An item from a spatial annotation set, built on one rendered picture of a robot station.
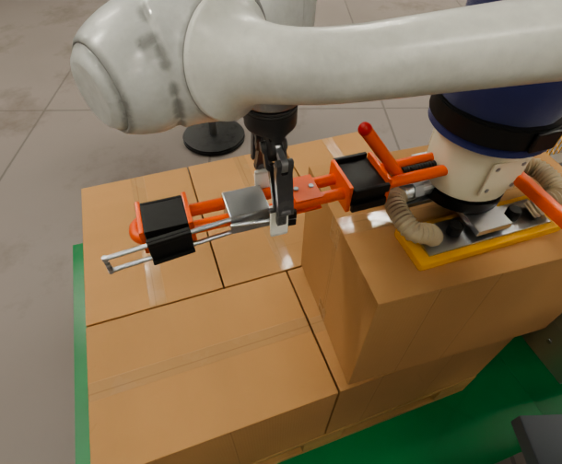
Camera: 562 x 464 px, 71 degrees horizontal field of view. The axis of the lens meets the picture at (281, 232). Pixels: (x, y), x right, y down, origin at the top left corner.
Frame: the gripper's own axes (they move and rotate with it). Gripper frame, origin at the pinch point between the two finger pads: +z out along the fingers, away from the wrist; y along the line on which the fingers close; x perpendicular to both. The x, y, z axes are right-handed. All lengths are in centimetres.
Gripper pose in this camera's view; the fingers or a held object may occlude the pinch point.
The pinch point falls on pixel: (271, 205)
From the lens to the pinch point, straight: 68.9
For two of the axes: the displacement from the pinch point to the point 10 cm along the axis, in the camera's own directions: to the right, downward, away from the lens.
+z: -0.1, 6.5, 7.6
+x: -9.5, 2.3, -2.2
